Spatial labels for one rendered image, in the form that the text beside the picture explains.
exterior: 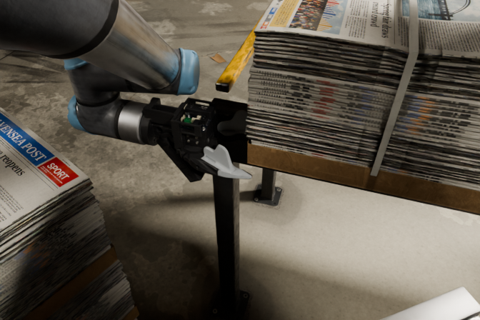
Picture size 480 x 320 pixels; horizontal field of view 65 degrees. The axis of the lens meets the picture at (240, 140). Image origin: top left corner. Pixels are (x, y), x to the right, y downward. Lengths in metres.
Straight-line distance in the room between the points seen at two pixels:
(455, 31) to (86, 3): 0.41
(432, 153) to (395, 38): 0.16
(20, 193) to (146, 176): 1.18
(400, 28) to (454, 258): 1.23
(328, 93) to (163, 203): 1.22
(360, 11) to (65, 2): 0.38
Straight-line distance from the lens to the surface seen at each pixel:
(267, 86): 0.51
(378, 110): 0.50
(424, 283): 1.53
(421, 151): 0.54
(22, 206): 0.59
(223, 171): 0.60
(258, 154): 0.58
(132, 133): 0.67
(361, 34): 0.48
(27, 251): 0.62
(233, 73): 0.80
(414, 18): 0.52
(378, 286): 1.47
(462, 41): 0.51
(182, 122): 0.61
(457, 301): 0.57
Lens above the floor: 1.22
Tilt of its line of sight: 40 degrees down
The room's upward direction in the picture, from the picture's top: straight up
